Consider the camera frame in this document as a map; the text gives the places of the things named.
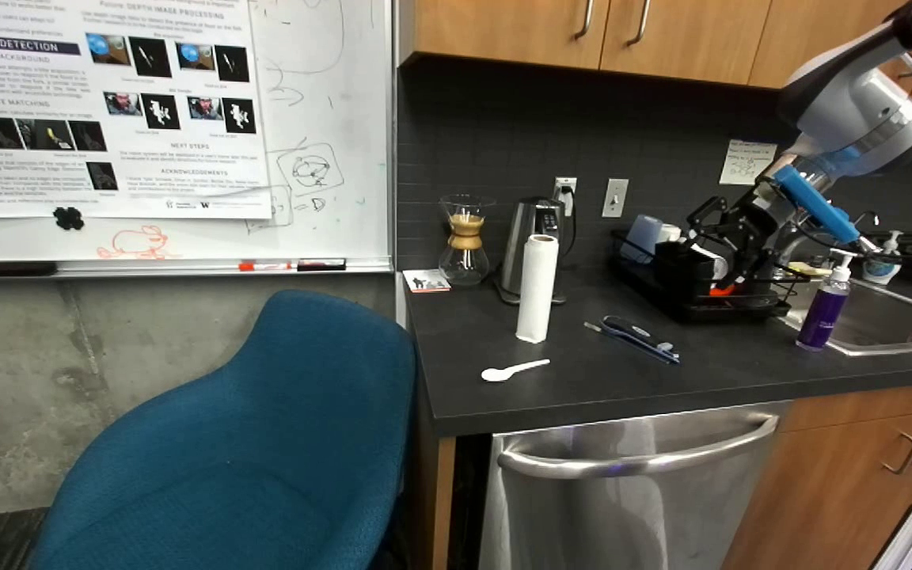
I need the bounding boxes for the black whiteboard eraser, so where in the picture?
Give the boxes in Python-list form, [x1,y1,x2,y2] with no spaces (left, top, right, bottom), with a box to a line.
[0,257,62,282]

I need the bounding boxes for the metal wall switch plate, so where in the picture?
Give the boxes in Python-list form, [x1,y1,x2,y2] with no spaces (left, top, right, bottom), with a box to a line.
[600,174,634,223]

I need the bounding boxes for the stainless steel dishwasher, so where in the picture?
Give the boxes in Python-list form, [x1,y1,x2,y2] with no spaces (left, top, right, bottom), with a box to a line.
[476,400,790,570]

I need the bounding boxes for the clear soap dispenser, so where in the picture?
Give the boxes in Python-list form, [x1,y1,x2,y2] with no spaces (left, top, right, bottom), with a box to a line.
[854,229,906,289]

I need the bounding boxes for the wooden lower cabinets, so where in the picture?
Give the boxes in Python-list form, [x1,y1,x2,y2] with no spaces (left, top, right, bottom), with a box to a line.
[721,378,912,570]

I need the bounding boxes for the wall outlet with plug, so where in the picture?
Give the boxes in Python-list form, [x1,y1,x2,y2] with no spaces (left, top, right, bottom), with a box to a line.
[551,172,583,223]

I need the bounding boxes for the black whiteboard magnet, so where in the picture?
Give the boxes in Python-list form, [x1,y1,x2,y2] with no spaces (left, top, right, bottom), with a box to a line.
[51,201,93,234]

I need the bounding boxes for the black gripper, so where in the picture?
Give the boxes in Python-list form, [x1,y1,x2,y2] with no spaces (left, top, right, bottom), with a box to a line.
[685,186,799,259]

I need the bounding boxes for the black dish rack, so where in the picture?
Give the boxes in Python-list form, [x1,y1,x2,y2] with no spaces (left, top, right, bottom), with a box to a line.
[607,206,799,327]

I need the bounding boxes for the lower cabinet handle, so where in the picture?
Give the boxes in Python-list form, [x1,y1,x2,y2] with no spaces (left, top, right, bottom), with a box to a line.
[876,429,912,477]

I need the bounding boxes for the blue chair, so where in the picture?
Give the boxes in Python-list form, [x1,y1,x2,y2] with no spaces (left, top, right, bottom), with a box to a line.
[24,289,421,570]

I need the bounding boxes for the white cylindrical bottle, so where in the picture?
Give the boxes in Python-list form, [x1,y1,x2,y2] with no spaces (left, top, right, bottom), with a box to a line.
[514,232,565,349]

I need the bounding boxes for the wooden upper cabinets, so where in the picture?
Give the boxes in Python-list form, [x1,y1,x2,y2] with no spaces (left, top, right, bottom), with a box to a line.
[395,0,912,114]

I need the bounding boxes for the small white card box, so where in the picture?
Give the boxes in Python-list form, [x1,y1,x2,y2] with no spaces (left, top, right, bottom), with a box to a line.
[399,267,456,298]

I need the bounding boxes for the stainless steel electric kettle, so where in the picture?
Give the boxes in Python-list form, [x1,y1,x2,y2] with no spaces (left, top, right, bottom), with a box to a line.
[496,196,570,306]

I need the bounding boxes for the research poster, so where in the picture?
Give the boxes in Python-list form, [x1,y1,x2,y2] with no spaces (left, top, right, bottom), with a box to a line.
[0,0,275,226]

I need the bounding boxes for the purple pump bottle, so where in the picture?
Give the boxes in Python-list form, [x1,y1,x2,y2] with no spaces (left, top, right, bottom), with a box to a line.
[796,245,858,355]

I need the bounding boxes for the cabinet handle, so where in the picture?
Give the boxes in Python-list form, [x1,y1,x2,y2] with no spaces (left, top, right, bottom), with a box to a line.
[570,0,600,42]
[621,0,658,51]
[876,429,912,477]

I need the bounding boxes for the black utility knife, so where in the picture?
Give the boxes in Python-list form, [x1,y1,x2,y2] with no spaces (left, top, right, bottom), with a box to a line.
[600,314,685,369]

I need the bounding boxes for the white paper note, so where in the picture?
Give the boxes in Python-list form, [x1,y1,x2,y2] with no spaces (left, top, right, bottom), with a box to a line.
[716,134,782,190]

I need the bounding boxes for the whiteboard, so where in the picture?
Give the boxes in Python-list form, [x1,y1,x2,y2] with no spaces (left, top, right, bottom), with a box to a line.
[0,0,399,282]

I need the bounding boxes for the white plastic spoon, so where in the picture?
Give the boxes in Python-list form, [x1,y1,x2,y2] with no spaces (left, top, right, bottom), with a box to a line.
[477,355,555,388]

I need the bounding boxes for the upper cabinet handle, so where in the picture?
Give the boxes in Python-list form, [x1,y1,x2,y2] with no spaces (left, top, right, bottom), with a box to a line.
[570,0,600,42]
[621,0,658,51]

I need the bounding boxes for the small glass jar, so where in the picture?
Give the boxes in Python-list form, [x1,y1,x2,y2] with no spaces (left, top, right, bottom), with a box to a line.
[437,196,496,291]

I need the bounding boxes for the black marker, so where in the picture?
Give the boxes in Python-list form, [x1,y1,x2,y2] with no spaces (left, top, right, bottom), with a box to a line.
[291,254,350,275]

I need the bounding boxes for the stainless steel sink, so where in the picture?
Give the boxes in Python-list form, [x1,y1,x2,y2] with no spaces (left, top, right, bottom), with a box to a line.
[775,274,912,361]

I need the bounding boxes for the wooden cabinets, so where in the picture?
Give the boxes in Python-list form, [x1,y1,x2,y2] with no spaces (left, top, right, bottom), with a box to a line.
[395,0,912,114]
[721,378,912,570]

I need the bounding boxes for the red marker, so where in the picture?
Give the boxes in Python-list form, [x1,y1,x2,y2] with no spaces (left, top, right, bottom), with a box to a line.
[235,254,301,275]

